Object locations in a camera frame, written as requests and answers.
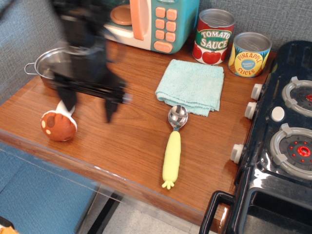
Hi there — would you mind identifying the tomato sauce can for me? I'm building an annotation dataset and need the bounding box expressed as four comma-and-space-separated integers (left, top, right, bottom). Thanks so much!
193, 8, 235, 65

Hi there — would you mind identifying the brown plush mushroom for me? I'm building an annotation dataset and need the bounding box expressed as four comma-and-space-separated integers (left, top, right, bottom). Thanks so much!
40, 100, 78, 141

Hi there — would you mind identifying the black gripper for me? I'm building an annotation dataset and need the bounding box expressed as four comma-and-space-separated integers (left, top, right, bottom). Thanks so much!
54, 47, 132, 123

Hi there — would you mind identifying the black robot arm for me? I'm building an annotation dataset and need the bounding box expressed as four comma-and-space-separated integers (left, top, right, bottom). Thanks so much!
49, 0, 129, 122

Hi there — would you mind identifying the pineapple slices can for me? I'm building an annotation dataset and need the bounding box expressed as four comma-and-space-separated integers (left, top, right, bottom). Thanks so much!
228, 32, 272, 78

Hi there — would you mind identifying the light blue rag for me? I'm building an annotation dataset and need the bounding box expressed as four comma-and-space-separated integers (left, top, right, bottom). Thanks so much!
156, 59, 224, 117

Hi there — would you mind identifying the black toy stove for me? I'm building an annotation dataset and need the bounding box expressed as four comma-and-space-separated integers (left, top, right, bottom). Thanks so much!
200, 40, 312, 234

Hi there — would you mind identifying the toy microwave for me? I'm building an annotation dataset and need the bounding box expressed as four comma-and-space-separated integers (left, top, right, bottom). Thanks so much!
104, 0, 199, 54

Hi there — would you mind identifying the spoon with yellow handle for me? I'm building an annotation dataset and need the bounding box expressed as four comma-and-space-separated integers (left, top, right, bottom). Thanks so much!
162, 105, 188, 190

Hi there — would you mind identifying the small steel pot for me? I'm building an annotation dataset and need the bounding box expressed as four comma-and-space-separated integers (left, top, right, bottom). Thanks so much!
24, 47, 73, 89

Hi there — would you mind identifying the orange object at corner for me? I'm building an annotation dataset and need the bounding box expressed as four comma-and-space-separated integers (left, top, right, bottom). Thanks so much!
0, 216, 19, 234

